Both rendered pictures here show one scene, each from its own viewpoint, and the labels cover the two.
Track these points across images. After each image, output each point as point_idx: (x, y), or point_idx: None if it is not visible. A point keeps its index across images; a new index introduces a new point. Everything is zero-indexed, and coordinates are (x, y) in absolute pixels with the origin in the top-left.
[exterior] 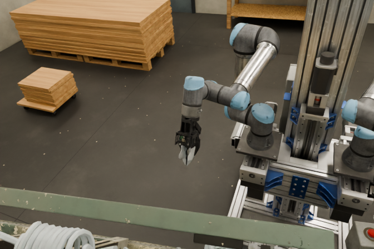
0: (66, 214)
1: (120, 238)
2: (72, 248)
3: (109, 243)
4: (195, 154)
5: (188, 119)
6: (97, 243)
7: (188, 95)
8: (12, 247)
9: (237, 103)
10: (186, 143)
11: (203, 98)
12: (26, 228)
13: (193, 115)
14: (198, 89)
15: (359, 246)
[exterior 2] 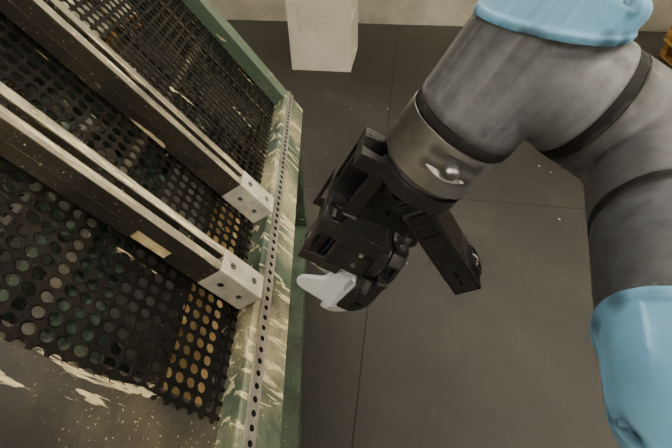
0: None
1: (249, 280)
2: (102, 163)
3: (188, 247)
4: (342, 306)
5: (362, 147)
6: (181, 224)
7: (455, 39)
8: (139, 109)
9: (626, 357)
10: (311, 228)
11: (541, 145)
12: (274, 160)
13: (399, 156)
14: (512, 28)
15: None
